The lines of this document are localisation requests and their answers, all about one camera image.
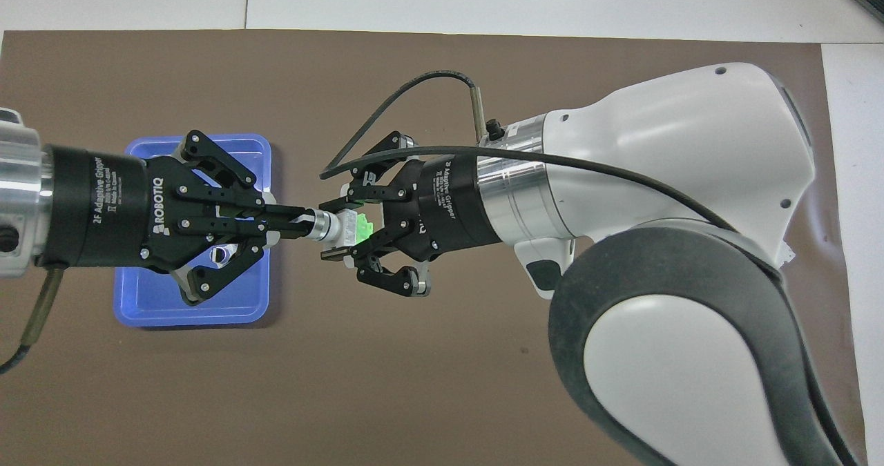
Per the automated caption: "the brown table mat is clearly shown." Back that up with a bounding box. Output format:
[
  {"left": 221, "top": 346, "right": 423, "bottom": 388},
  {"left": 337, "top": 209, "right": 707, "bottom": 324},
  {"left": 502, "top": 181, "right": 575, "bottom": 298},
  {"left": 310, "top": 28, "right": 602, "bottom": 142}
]
[{"left": 0, "top": 30, "right": 869, "bottom": 466}]

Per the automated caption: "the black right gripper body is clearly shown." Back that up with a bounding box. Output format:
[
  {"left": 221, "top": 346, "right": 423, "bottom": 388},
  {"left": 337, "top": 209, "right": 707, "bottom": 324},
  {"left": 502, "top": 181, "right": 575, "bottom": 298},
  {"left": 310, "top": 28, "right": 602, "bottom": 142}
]
[{"left": 385, "top": 154, "right": 502, "bottom": 257}]

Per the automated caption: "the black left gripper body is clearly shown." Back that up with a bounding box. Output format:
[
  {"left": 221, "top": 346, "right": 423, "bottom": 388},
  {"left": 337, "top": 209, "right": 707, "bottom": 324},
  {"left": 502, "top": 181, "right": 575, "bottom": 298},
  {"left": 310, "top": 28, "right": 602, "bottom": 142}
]
[{"left": 43, "top": 145, "right": 192, "bottom": 271}]

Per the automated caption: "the blue plastic tray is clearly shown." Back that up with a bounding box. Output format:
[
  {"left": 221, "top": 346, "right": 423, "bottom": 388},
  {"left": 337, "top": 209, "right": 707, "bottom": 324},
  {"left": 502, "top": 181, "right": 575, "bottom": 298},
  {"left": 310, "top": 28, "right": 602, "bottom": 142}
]
[{"left": 113, "top": 133, "right": 272, "bottom": 327}]

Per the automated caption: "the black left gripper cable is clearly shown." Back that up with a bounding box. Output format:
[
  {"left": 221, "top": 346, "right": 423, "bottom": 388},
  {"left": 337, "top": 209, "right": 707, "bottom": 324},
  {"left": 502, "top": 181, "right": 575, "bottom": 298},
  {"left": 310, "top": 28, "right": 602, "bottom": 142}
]
[{"left": 0, "top": 264, "right": 67, "bottom": 376}]

